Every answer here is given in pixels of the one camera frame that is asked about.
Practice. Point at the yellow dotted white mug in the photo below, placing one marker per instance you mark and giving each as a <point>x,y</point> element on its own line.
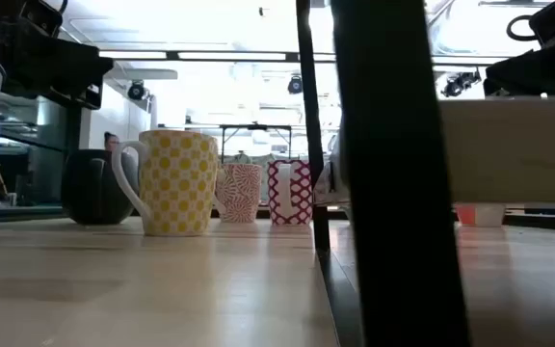
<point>176,183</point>

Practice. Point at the person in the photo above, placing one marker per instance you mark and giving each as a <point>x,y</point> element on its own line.
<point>112,142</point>

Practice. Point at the black background rig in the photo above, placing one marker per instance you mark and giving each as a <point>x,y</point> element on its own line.
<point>256,127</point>

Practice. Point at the light wooden shelf board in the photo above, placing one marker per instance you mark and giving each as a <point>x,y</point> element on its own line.
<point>513,149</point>

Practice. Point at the black shelf frame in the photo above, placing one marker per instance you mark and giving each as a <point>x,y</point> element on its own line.
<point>393,193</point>

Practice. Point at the black mug red inside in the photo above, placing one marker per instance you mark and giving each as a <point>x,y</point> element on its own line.
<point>89,188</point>

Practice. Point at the dark glass cabinet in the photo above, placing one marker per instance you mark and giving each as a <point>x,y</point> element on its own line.
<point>41,144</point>

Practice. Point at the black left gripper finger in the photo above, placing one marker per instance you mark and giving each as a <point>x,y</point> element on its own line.
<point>82,98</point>
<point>56,67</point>

